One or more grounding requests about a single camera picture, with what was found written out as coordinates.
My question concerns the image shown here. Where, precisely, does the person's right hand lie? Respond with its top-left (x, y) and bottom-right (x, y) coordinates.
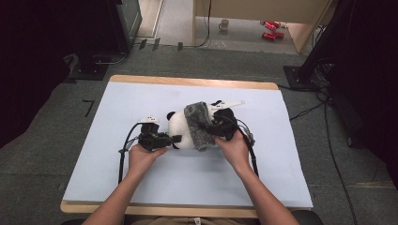
top-left (213, 129), bottom-right (253, 176)

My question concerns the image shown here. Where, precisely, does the wooden table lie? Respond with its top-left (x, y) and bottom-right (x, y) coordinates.
top-left (59, 74), bottom-right (314, 219)

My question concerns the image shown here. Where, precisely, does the black floor cable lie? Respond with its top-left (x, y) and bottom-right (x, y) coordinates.
top-left (289, 90), bottom-right (360, 225)

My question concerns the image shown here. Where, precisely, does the black hanging cable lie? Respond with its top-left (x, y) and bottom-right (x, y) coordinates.
top-left (192, 0), bottom-right (213, 49)

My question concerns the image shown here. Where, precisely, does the grey fuzzy cloth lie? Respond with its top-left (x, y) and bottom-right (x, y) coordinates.
top-left (183, 100), bottom-right (218, 153)

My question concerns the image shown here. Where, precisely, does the black metal stand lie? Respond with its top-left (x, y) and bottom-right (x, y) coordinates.
top-left (283, 0), bottom-right (356, 92)

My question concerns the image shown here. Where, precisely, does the dark curtain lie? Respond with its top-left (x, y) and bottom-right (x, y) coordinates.
top-left (0, 0), bottom-right (74, 149)

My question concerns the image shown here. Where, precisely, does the person's left hand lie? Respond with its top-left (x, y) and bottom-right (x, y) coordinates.
top-left (127, 143), bottom-right (169, 178)

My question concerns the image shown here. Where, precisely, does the light blue table mat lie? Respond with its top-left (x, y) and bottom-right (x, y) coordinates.
top-left (62, 82), bottom-right (314, 209)

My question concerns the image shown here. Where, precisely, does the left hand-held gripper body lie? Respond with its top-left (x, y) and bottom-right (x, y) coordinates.
top-left (137, 116), bottom-right (174, 153)

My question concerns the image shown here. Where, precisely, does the wooden partition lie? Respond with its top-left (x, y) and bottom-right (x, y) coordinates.
top-left (191, 0), bottom-right (333, 54)

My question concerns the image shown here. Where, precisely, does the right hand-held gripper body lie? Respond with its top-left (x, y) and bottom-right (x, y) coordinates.
top-left (206, 99), bottom-right (246, 143)

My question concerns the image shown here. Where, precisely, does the person's beige clothing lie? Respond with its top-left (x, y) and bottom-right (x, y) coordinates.
top-left (130, 216), bottom-right (261, 225)

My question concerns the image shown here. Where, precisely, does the panda plush toy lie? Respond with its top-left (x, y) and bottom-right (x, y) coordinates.
top-left (166, 99), bottom-right (223, 151)

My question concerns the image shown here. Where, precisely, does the hand-held gripper cable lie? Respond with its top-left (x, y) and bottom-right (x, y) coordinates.
top-left (233, 117), bottom-right (260, 178)
top-left (117, 122), bottom-right (145, 185)

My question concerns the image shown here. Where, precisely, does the left hand-held gripper cable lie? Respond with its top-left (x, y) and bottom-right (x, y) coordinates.
top-left (117, 122), bottom-right (145, 185)

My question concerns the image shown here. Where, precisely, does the black cabinet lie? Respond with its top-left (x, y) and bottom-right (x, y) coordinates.
top-left (73, 0), bottom-right (144, 54)

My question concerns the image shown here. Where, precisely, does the black stand base plate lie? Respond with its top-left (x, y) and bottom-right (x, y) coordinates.
top-left (68, 61), bottom-right (110, 82)

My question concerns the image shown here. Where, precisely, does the right hand-held gripper cable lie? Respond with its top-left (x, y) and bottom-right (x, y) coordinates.
top-left (233, 117), bottom-right (260, 178)

